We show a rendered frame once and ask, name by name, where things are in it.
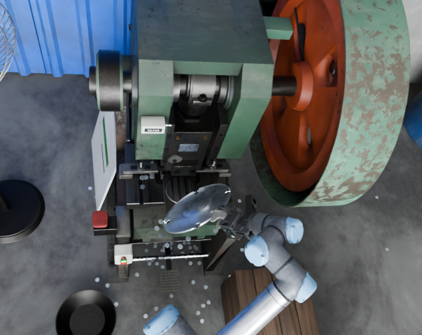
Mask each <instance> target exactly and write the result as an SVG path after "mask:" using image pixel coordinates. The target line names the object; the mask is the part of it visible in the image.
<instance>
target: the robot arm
mask: <svg viewBox="0 0 422 335"><path fill-rule="evenodd" d="M210 213H212V217H211V222H214V221H216V220H217V219H218V221H217V225H216V229H220V228H222V230H223V231H224V233H225V234H226V236H228V238H230V239H235V240H239V241H240V239H241V237H242V236H246V237H247V239H248V240H250V241H249V242H248V243H247V244H246V246H245V255H246V257H247V259H248V260H249V261H250V262H251V263H253V264H254V265H255V266H263V265H265V267H266V268H267V269H268V270H269V271H270V272H271V273H272V274H273V275H274V276H275V277H276V279H275V280H274V281H272V282H271V283H270V284H269V285H268V286H267V287H266V288H265V289H264V290H263V291H262V292H261V293H260V294H259V295H257V296H256V297H255V298H254V299H253V300H252V301H251V302H250V303H249V304H248V305H246V307H244V309H242V311H240V312H239V313H238V314H237V315H236V316H235V317H234V318H233V319H232V320H231V321H229V322H228V323H227V324H226V325H225V326H224V327H223V328H222V329H221V330H220V331H218V333H216V335H256V334H257V333H258V332H259V331H260V330H261V329H262V328H264V327H265V326H266V325H267V324H268V323H269V322H270V321H271V320H272V319H273V318H274V317H275V316H276V315H277V314H279V313H280V312H281V311H282V310H283V309H284V308H285V307H286V306H288V305H289V304H290V303H291V302H292V301H293V300H294V299H295V300H297V301H298V302H300V303H301V302H304V301H305V300H306V299H307V298H308V297H310V296H311V295H312V293H313V292H314V291H315V290H316V288H317V284H316V282H315V281H314V279H313V278H312V277H311V276H310V275H309V274H308V272H306V271H305V270H304V269H303V268H302V267H301V266H300V265H299V263H298V262H297V261H296V260H295V259H294V258H293V257H292V256H291V255H290V253H289V252H288V251H287V250H286V249H285V248H284V247H283V246H284V245H285V244H286V243H290V244H291V243H294V244H295V243H298V242H299V241H300V240H301V238H302V236H303V225H302V222H301V221H300V220H299V219H295V218H291V217H283V216H278V215H270V214H265V213H257V203H256V200H255V199H254V198H253V196H252V195H251V194H249V195H246V196H245V211H243V210H241V209H239V208H237V207H233V206H229V205H221V206H218V207H216V208H214V209H212V210H211V212H210ZM254 235H255V236H254ZM143 331H144V333H145V334H146V335H197V333H196V332H195V331H194V330H193V329H192V327H191V326H190V325H189V324H188V323H187V321H186V320H185V319H184V317H182V315H181V314H180V313H179V311H178V309H176V308H175V307H174V305H172V304H169V305H167V306H166V307H165V308H163V309H162V310H161V311H159V312H158V313H157V314H156V315H155V316H154V317H153V318H152V319H151V320H150V321H149V322H148V323H147V324H146V325H145V326H144V327H143Z"/></svg>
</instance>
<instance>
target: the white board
mask: <svg viewBox="0 0 422 335"><path fill-rule="evenodd" d="M91 142H92V159H93V168H94V185H95V194H96V210H97V211H99V210H100V208H101V206H102V204H103V202H104V199H105V197H106V194H107V192H108V190H109V187H110V185H111V183H112V180H113V178H114V176H115V173H116V125H115V117H114V112H101V111H100V112H99V115H98V119H97V122H96V126H95V129H94V133H93V136H92V140H91Z"/></svg>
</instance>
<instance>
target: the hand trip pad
mask: <svg viewBox="0 0 422 335"><path fill-rule="evenodd" d="M92 225H93V227H95V228H99V227H106V226H107V225H108V212H107V211H104V210H103V211H94V212H93V214H92Z"/></svg>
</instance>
